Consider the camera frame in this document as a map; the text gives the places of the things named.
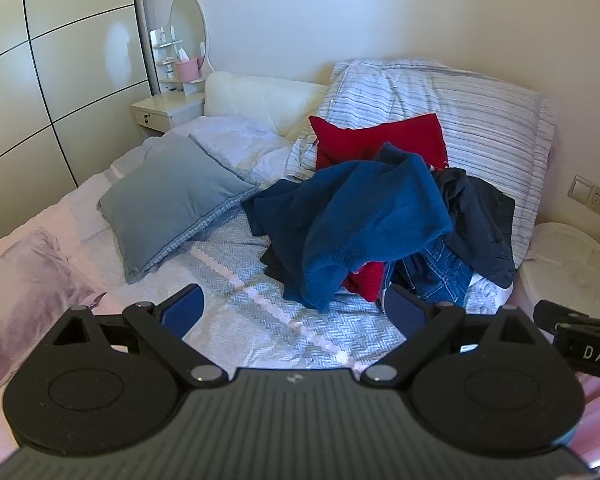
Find white padded headboard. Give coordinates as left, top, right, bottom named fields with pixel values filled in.
left=203, top=71, right=329, bottom=139

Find cream nightstand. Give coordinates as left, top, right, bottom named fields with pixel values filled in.
left=131, top=92, right=207, bottom=139

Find black jacket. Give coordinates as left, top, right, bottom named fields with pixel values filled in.
left=431, top=167, right=517, bottom=289

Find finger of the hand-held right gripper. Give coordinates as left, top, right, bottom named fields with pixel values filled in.
left=532, top=300, right=599, bottom=334

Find blue jeans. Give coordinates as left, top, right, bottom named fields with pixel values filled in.
left=382, top=239, right=476, bottom=308

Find bed with striped cover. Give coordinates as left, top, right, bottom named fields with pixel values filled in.
left=0, top=132, right=600, bottom=480

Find beige wall socket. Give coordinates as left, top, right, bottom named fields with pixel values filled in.
left=567, top=175, right=600, bottom=215

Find blue turtleneck sweater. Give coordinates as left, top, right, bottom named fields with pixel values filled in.
left=242, top=142, right=455, bottom=311

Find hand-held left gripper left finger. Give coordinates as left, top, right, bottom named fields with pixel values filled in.
left=46, top=284, right=227, bottom=387

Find pink tissue box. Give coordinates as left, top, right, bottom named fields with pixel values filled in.
left=174, top=47, right=202, bottom=84

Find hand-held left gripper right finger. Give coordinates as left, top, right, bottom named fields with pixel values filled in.
left=361, top=284, right=552, bottom=388

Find lilac plush pillow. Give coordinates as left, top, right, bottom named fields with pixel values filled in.
left=0, top=227, right=107, bottom=409

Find red knit garment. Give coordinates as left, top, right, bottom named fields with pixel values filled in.
left=309, top=113, right=449, bottom=304

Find striped pillow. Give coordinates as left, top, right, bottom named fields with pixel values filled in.
left=285, top=58, right=557, bottom=269

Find cream sliding door wardrobe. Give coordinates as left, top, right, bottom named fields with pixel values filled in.
left=0, top=0, right=157, bottom=250

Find grey pillow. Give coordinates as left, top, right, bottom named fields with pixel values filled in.
left=97, top=135, right=262, bottom=285

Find white crumpled sheet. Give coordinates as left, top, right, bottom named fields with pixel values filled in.
left=167, top=114, right=297, bottom=187

